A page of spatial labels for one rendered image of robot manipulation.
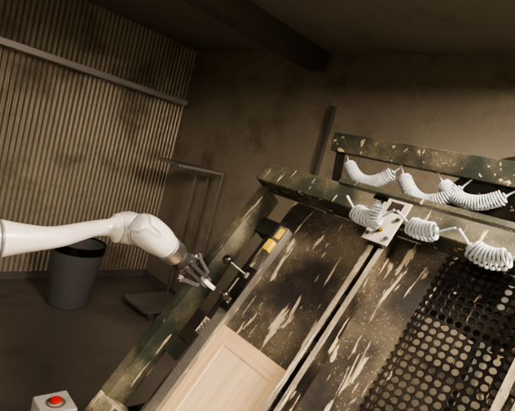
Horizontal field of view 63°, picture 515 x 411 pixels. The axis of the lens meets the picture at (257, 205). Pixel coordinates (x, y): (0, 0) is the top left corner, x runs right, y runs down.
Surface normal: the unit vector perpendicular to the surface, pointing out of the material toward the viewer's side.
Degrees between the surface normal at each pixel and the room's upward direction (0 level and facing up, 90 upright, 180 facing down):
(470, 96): 90
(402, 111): 90
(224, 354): 58
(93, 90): 90
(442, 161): 90
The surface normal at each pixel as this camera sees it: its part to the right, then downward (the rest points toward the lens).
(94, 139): 0.69, 0.26
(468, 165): -0.70, -0.11
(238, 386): -0.47, -0.60
